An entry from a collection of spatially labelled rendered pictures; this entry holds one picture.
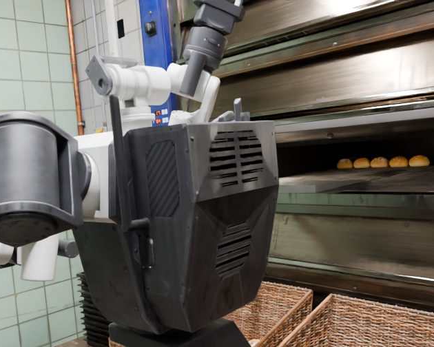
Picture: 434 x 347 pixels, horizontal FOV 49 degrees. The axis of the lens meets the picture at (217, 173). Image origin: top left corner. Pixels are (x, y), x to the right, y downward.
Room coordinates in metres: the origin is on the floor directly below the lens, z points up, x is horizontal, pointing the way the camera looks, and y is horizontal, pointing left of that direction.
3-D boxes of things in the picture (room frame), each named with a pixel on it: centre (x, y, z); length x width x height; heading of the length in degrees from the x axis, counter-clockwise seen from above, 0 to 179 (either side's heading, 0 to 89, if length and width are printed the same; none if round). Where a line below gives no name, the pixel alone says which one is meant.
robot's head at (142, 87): (0.80, 0.12, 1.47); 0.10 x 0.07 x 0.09; 139
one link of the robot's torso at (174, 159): (0.76, 0.08, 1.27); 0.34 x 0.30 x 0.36; 139
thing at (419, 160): (2.36, -1.01, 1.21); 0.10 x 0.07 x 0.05; 48
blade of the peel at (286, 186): (1.90, -0.26, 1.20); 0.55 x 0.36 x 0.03; 45
